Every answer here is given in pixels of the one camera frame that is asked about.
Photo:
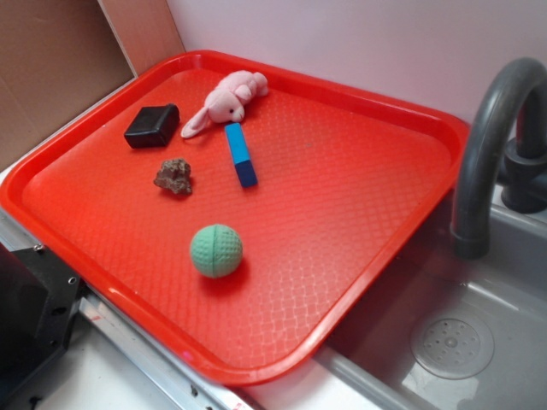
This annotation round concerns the brown rock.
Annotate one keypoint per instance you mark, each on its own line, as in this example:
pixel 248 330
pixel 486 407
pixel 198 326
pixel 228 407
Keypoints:
pixel 175 175

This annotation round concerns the red plastic tray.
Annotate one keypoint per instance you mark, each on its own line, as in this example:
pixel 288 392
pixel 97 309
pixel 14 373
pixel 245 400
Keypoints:
pixel 345 177

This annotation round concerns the green dimpled ball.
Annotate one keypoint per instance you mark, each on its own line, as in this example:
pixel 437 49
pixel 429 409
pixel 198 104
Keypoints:
pixel 216 251

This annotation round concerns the blue rectangular block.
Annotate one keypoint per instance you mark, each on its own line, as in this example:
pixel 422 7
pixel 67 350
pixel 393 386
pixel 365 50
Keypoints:
pixel 240 155

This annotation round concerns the pink plush bunny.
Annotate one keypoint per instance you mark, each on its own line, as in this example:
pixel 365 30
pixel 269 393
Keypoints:
pixel 227 101

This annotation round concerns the black rectangular box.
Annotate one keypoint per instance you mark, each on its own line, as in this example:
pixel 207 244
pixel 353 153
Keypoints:
pixel 153 127

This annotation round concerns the grey plastic sink basin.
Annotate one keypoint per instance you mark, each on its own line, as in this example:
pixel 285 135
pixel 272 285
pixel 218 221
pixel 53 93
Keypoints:
pixel 506 290

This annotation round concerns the light wooden board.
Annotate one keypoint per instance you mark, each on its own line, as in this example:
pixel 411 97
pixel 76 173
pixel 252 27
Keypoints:
pixel 145 31

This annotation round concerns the grey sink drain strainer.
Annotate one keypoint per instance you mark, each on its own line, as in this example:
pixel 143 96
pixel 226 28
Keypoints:
pixel 452 347

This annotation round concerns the grey toy faucet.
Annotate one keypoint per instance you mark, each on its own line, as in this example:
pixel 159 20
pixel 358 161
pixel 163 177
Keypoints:
pixel 506 146

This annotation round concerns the brown cardboard panel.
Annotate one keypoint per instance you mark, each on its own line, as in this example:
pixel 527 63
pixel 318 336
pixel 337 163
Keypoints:
pixel 58 58

